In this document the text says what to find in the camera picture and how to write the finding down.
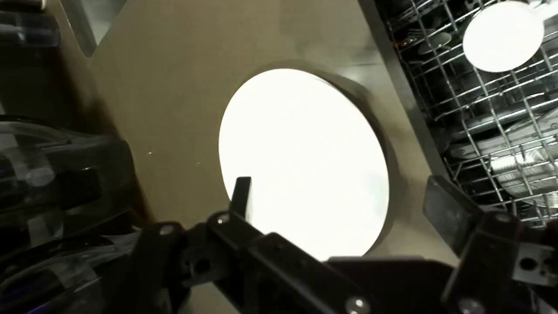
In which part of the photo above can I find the white mug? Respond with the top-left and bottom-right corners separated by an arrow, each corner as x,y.
463,0 -> 548,76

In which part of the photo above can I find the wire dish rack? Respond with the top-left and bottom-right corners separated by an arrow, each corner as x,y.
374,0 -> 558,231

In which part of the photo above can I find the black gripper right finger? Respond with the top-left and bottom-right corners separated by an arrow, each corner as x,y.
422,175 -> 558,314

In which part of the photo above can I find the white round plate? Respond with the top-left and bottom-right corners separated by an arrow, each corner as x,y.
217,69 -> 391,264

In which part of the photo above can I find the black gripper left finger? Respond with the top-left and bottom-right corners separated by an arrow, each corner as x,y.
107,175 -> 374,314

